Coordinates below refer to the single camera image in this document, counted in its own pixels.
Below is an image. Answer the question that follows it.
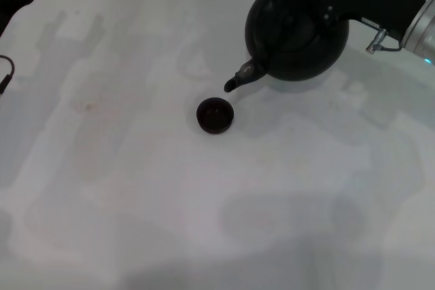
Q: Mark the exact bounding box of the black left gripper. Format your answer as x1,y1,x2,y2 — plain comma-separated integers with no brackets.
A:
0,0,53,38

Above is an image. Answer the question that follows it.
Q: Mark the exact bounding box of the black round teapot with handle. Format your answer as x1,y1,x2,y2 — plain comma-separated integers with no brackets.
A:
223,0,351,94

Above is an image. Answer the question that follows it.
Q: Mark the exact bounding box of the small dark round teacup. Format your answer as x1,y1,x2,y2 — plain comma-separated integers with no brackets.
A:
196,96,235,134

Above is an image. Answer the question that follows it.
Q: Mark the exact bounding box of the right arm cable with plug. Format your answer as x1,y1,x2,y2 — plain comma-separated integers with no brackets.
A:
365,27,404,54

